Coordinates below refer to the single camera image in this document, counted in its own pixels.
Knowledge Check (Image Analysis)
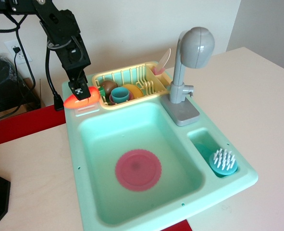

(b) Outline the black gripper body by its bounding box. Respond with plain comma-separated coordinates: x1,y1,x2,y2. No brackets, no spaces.
39,9,90,79

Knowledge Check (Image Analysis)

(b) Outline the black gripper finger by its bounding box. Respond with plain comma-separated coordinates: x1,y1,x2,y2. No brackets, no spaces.
68,79,90,101

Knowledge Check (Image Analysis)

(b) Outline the orange toy carrot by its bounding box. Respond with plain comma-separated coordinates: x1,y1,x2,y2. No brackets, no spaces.
63,86,105,109

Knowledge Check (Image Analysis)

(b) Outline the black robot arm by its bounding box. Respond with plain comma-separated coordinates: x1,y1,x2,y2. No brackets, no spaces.
0,0,91,101

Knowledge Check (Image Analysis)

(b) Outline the yellow toy plate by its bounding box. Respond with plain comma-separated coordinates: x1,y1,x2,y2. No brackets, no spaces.
122,84,144,99

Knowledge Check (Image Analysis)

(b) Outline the pink toy plate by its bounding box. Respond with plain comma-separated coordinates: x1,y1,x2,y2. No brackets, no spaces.
115,149,162,192

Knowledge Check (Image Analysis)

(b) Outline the brown toy kiwi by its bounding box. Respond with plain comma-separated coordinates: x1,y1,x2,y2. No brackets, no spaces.
100,80,118,97

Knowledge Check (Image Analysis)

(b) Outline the teal toy cup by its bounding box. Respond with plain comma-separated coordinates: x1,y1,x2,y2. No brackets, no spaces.
111,87,129,103

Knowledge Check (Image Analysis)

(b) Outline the yellow dish rack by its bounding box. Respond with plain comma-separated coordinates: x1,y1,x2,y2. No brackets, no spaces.
89,62,172,110

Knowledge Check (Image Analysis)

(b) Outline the red board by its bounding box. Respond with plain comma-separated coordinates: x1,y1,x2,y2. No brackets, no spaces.
0,105,65,144

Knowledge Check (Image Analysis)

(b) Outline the pink toy knife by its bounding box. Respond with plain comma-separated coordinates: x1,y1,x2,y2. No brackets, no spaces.
152,48,171,75

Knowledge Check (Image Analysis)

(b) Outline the grey toy faucet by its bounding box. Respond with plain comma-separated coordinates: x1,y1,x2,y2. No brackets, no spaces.
161,26,215,127

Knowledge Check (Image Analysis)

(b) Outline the mint green toy sink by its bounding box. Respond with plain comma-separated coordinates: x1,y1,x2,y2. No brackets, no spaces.
61,60,259,231

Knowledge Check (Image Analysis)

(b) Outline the teal scrub brush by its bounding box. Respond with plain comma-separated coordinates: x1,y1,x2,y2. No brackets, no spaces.
209,148,238,177

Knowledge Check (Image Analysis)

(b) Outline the black gooseneck cable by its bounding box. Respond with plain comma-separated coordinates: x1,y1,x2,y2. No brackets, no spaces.
45,45,64,112

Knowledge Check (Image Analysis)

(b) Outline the black power cord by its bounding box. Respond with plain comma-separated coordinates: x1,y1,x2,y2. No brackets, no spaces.
12,14,41,109

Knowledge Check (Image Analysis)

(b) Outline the white wall outlet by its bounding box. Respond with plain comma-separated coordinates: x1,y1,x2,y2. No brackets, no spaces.
4,39,33,64

